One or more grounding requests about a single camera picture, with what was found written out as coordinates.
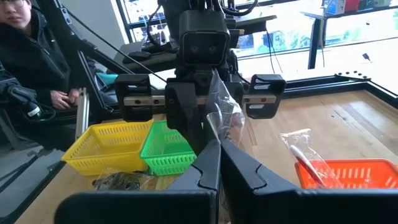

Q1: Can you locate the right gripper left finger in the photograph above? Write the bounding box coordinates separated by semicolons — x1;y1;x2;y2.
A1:
164;139;223;192

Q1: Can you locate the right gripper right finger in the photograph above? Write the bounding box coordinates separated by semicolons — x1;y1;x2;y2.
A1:
220;139;300;224

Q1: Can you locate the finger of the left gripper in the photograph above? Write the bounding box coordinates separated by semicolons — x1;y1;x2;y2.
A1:
225;81;247;106
164;79;216;156

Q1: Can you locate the black round item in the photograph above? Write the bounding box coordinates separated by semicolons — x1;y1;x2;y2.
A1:
205;68;246;147

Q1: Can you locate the green plastic basket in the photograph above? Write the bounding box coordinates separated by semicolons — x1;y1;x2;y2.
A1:
139;119;206;177

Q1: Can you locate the yellow plastic basket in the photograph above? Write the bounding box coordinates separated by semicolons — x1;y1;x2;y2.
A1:
61;119;155;177

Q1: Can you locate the toothbrush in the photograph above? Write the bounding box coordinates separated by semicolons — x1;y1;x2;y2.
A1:
279;128;345;189

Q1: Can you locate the clear bag of black combs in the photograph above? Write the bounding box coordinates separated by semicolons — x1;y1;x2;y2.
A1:
92;169;156;192

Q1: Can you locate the grey laptop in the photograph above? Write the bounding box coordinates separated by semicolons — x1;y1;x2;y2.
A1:
119;40;149;56

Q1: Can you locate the person's hand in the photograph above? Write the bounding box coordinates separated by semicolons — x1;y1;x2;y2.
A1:
49;88;81;110

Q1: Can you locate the black background table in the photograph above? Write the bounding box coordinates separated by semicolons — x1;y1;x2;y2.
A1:
300;4;398;70

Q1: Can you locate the person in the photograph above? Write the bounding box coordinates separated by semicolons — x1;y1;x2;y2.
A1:
0;0;82;152

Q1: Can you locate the orange plastic basket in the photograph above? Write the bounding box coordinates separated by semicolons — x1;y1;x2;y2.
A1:
294;158;398;190

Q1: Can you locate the silver frame bracket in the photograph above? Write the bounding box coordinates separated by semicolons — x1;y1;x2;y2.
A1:
75;87;91;140

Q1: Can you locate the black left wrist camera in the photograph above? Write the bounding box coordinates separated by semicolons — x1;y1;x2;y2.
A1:
178;9;231;67

